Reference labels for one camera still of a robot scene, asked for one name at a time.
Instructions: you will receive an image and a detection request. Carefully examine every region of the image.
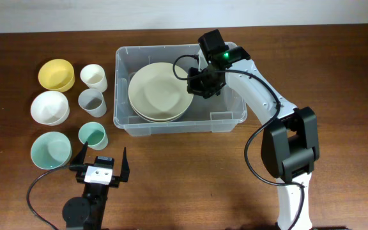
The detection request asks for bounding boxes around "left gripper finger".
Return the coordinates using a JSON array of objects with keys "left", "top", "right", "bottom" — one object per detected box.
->
[
  {"left": 69, "top": 141, "right": 88, "bottom": 171},
  {"left": 119, "top": 148, "right": 130, "bottom": 182}
]

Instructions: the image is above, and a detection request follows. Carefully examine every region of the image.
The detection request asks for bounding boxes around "beige plate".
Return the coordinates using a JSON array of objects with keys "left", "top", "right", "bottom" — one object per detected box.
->
[
  {"left": 131, "top": 105, "right": 190, "bottom": 123},
  {"left": 128, "top": 62, "right": 194, "bottom": 119}
]

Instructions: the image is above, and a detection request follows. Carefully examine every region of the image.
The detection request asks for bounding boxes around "white plastic bowl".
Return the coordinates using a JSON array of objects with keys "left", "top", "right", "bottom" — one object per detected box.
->
[{"left": 30, "top": 91, "right": 70, "bottom": 126}]

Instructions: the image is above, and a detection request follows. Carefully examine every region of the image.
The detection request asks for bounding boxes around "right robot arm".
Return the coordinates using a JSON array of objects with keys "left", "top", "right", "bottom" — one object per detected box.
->
[{"left": 186, "top": 46, "right": 319, "bottom": 229}]

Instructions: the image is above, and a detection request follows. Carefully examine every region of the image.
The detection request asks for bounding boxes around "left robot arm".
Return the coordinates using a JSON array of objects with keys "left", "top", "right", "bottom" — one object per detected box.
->
[{"left": 62, "top": 142, "right": 130, "bottom": 230}]

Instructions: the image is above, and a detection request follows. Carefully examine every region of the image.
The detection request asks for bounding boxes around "clear plastic storage container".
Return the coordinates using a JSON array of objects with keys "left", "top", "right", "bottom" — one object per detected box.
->
[{"left": 113, "top": 44, "right": 247, "bottom": 137}]

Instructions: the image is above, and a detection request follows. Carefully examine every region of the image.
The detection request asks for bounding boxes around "mint green plastic bowl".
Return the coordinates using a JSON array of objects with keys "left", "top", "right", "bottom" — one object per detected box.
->
[{"left": 30, "top": 132, "right": 72, "bottom": 170}]

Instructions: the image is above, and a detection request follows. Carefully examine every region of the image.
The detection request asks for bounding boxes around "mint green plastic cup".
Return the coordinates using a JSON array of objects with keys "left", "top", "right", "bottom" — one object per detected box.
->
[{"left": 78, "top": 122, "right": 109, "bottom": 151}]

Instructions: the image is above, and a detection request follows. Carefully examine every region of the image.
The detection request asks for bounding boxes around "grey translucent plastic cup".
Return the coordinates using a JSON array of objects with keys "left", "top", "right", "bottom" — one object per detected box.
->
[{"left": 78, "top": 89, "right": 107, "bottom": 118}]

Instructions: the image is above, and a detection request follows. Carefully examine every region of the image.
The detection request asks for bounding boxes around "cream plastic cup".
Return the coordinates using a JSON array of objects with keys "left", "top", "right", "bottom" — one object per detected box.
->
[{"left": 80, "top": 64, "right": 108, "bottom": 93}]

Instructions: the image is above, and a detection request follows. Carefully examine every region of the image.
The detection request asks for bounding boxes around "yellow plastic bowl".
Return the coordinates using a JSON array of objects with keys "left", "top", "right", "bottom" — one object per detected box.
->
[{"left": 38, "top": 59, "right": 75, "bottom": 93}]

